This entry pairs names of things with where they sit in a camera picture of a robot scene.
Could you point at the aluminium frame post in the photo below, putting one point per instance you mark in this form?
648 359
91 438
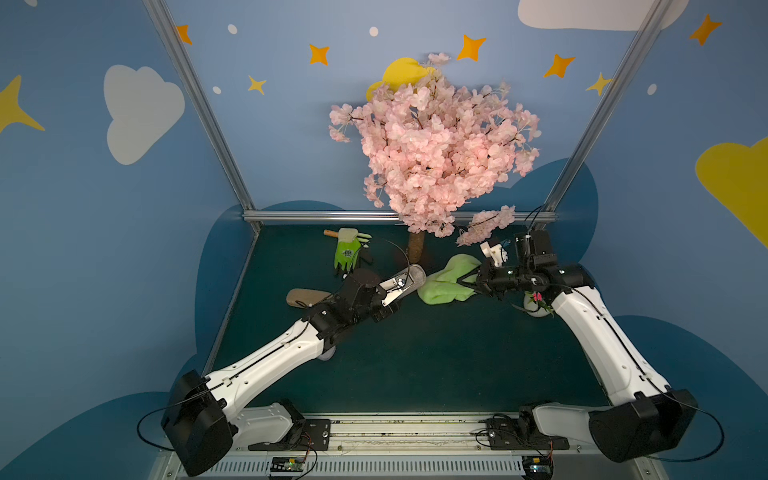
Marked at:
640 46
163 22

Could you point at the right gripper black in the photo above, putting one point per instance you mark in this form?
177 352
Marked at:
486 280

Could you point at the left aluminium frame post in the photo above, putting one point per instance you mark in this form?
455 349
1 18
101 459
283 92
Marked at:
163 22

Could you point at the green black work glove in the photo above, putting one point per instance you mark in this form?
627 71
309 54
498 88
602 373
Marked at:
352 248

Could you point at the green grey microfiber cloth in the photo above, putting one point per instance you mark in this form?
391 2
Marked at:
442 286

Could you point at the back aluminium frame bar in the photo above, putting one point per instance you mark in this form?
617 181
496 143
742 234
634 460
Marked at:
338 217

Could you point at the small pink flower pot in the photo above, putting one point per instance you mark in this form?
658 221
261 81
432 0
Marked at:
535 306

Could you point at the purple eyeglass case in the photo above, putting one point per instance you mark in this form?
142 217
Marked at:
326 355

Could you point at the right aluminium frame post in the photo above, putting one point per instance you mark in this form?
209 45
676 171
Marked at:
640 46

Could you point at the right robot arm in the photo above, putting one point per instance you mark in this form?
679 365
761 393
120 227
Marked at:
645 415

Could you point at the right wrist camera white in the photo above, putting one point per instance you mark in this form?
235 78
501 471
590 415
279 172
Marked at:
495 251

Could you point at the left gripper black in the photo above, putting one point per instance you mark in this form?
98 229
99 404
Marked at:
380 303

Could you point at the controller board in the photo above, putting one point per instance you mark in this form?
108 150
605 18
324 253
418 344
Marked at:
537 468
291 466

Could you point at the right controller board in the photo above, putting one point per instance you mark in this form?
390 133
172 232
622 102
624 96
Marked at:
537 468

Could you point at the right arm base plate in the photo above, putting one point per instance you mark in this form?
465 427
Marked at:
508 433

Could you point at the grey eyeglass case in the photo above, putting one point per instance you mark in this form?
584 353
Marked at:
417 275

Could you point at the left controller board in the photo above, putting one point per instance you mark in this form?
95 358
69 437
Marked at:
291 466

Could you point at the tan eyeglass case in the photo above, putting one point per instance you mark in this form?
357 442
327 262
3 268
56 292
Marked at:
305 298

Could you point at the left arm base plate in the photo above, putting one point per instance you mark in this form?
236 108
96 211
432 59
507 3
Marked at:
309 432

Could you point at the pink cherry blossom tree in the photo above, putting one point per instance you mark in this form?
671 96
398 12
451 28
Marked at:
433 147

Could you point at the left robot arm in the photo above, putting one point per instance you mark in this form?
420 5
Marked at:
203 419

